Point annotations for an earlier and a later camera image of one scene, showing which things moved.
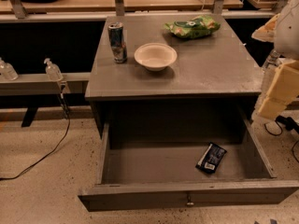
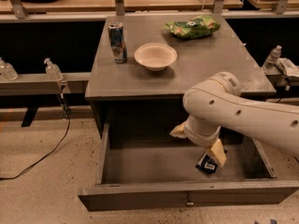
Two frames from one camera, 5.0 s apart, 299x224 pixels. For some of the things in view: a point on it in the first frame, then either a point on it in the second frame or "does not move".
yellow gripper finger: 266,33 -> 179,131
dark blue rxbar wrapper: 211,158 does not move
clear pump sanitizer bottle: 52,71 does not move
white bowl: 155,56 does not move
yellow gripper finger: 283,89 -> 219,152
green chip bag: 194,27 does not move
